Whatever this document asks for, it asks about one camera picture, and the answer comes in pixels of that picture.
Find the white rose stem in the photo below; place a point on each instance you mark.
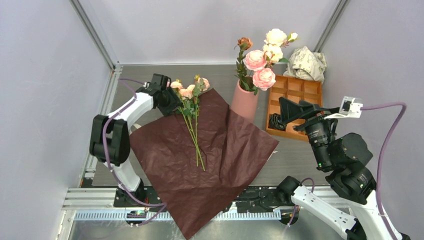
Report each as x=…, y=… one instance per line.
x=275, y=41

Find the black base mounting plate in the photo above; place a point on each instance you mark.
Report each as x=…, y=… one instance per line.
x=254, y=199

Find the large pink rose stem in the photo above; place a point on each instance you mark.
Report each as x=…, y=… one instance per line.
x=260, y=63

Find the cream printed ribbon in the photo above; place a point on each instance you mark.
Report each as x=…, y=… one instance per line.
x=135, y=127

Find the orange rose stem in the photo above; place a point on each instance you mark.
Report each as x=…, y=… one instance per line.
x=243, y=44

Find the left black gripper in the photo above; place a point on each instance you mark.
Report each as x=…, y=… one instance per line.
x=175, y=102

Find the orange compartment tray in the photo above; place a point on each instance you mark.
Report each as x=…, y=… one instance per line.
x=295, y=90

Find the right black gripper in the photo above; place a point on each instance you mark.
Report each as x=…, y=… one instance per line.
x=289, y=109

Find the pink flower bunch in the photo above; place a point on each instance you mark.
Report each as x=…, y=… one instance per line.
x=190, y=109

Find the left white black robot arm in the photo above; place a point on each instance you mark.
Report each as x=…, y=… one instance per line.
x=110, y=133

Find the red wrapping paper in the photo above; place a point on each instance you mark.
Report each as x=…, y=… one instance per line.
x=197, y=181

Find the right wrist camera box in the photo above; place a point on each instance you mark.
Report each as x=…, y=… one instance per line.
x=350, y=107

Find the crumpled printed paper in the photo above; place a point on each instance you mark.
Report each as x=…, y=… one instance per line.
x=306, y=65

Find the pink cylindrical vase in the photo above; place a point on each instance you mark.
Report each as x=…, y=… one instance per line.
x=244, y=103

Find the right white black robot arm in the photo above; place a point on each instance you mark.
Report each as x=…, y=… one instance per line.
x=344, y=160

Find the dark rolled tie left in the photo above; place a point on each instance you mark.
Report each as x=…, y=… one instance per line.
x=275, y=123

